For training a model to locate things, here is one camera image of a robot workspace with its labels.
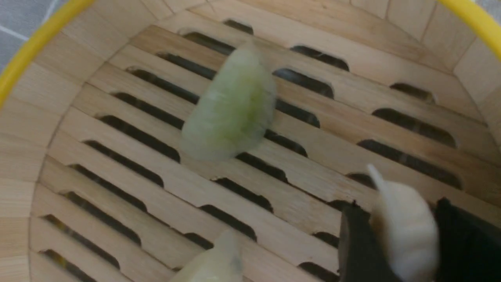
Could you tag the grey checked tablecloth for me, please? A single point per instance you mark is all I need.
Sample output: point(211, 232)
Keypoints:
point(18, 21)

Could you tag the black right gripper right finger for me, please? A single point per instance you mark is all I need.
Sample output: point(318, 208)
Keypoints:
point(470, 247)

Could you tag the white dumpling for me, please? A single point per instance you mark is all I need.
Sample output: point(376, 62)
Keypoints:
point(406, 230)

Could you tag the green dumpling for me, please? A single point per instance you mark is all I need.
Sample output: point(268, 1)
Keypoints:
point(237, 108)
point(222, 263)

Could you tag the bamboo steamer tray yellow rim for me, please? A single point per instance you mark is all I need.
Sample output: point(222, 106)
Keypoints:
point(95, 186)

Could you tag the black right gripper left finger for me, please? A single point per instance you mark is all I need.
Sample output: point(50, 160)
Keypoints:
point(360, 257)

